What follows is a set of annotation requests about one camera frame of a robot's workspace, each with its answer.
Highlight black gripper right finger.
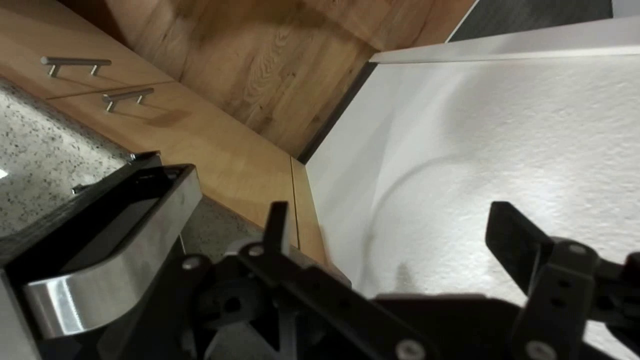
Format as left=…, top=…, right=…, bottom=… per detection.
left=484, top=200, right=640, bottom=360

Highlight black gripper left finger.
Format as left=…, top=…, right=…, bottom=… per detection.
left=237, top=198, right=430, bottom=360

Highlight narrow wooden cabinet door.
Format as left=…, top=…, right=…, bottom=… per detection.
left=46, top=77, right=330, bottom=269

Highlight wooden upper cabinets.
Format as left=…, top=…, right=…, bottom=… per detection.
left=0, top=0, right=478, bottom=162

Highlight silver cabinet bar handle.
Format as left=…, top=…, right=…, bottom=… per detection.
left=39, top=54, right=114, bottom=80
left=99, top=83, right=158, bottom=114

